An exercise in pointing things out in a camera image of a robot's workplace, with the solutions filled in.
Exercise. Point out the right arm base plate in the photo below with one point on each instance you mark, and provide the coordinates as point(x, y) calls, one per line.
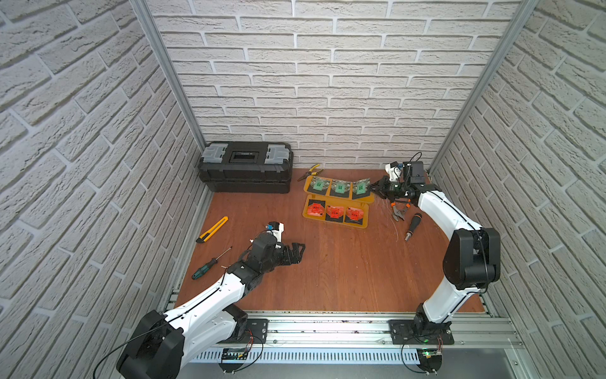
point(416, 332)

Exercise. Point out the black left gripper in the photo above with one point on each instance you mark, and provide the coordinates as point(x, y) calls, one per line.
point(286, 253)

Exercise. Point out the yellow black small pliers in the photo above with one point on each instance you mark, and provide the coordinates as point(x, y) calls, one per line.
point(313, 171)

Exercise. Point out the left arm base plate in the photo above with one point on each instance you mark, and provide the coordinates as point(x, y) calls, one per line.
point(256, 328)

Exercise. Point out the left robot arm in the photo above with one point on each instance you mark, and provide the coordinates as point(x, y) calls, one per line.
point(162, 344)

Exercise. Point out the left controller board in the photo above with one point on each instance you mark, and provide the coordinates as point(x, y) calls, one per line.
point(233, 359)

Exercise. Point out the red tea bag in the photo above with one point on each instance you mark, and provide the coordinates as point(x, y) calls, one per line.
point(335, 213)
point(315, 209)
point(354, 216)

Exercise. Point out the black plastic toolbox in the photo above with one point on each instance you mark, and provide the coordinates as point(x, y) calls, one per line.
point(247, 167)

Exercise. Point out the yellow utility knife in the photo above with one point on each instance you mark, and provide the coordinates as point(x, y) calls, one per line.
point(203, 238)

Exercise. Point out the green tea bag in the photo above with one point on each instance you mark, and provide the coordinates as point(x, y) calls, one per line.
point(361, 189)
point(319, 186)
point(340, 189)

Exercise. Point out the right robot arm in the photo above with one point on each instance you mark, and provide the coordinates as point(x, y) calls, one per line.
point(472, 259)

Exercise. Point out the green tea bag front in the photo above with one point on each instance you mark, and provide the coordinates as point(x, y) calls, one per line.
point(340, 189)

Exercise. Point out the red tea bag front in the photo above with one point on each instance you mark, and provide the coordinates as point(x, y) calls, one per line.
point(335, 213)

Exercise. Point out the green handled screwdriver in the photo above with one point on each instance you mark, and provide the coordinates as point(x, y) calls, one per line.
point(206, 267)

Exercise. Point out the yellow wooden two-tier shelf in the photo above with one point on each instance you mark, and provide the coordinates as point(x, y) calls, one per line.
point(337, 201)

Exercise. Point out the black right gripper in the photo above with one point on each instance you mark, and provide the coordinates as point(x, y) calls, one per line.
point(383, 192)

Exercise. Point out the aluminium front rail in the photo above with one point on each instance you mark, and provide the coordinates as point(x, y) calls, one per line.
point(340, 330)

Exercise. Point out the right controller board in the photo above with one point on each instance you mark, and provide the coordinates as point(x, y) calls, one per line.
point(430, 361)

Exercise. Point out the controller board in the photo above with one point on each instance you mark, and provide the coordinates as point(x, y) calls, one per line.
point(430, 361)
point(233, 359)

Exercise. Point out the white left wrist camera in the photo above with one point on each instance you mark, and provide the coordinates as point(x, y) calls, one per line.
point(276, 229)

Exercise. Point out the orange handled groove pliers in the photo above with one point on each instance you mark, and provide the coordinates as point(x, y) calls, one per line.
point(397, 213)

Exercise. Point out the black orange ratchet screwdriver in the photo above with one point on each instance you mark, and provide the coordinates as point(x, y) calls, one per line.
point(415, 222)

